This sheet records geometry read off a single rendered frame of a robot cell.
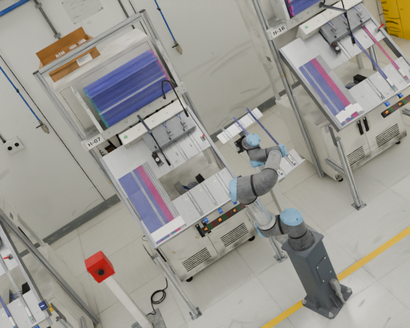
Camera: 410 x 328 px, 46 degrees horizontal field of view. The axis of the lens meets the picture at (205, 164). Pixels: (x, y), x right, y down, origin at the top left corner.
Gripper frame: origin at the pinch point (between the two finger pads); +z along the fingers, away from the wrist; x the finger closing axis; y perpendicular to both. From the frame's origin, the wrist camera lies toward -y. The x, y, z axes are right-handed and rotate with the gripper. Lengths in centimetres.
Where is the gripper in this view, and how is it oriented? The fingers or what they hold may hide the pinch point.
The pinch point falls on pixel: (241, 150)
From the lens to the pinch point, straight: 310.0
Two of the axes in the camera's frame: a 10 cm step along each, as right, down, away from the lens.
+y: -5.8, -8.1, -0.2
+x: -7.9, 5.7, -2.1
